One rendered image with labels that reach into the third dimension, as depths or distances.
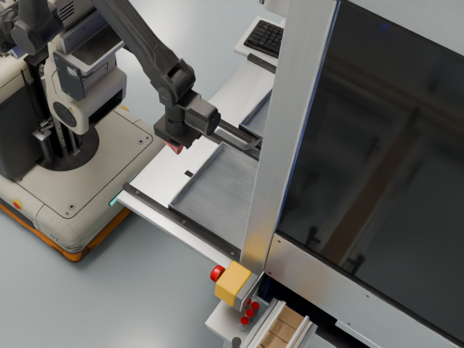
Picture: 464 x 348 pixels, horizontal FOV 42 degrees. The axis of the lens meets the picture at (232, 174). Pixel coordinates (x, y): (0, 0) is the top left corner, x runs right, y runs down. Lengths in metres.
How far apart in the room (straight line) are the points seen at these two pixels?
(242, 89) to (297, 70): 1.03
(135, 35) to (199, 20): 2.21
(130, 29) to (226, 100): 0.69
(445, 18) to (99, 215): 1.83
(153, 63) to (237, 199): 0.55
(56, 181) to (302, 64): 1.70
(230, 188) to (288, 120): 0.73
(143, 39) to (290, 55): 0.45
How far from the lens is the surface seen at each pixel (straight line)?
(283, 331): 1.45
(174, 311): 2.44
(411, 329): 1.26
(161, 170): 1.69
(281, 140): 1.00
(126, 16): 1.23
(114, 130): 2.55
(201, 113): 1.28
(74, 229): 2.32
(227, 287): 1.36
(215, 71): 3.16
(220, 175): 1.68
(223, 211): 1.62
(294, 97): 0.91
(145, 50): 1.24
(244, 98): 1.87
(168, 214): 1.59
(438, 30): 0.74
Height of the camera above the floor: 2.28
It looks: 56 degrees down
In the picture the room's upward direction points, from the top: 7 degrees clockwise
